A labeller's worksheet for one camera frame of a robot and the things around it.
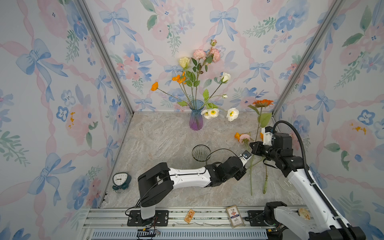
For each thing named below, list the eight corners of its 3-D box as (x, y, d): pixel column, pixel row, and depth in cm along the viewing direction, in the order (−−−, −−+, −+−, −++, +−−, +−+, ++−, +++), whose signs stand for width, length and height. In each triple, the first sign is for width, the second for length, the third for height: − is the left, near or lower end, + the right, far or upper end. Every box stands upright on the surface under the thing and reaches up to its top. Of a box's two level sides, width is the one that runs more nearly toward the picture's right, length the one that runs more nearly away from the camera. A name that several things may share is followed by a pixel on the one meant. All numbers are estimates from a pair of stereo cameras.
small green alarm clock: (112, 190, 84) (109, 187, 80) (117, 175, 89) (114, 172, 86) (128, 190, 84) (125, 187, 80) (132, 175, 89) (130, 172, 86)
